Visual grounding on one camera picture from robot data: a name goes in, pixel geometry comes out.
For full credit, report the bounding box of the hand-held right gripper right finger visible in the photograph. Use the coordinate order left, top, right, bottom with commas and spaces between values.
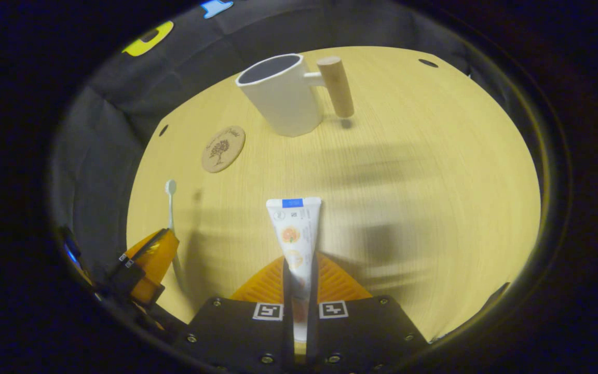
307, 253, 429, 372

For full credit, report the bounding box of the white toothpaste tube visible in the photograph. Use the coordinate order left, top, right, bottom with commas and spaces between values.
266, 197, 323, 343

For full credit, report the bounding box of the white toothbrush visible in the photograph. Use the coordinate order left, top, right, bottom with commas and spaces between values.
166, 180, 188, 294

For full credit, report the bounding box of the white cup with wooden handle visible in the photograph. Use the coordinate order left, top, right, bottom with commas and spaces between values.
235, 54, 355, 138

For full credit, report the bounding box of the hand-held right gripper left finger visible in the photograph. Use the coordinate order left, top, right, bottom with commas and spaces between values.
174, 255, 292, 372

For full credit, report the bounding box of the round cork coaster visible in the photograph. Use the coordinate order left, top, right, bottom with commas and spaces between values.
201, 125, 246, 173

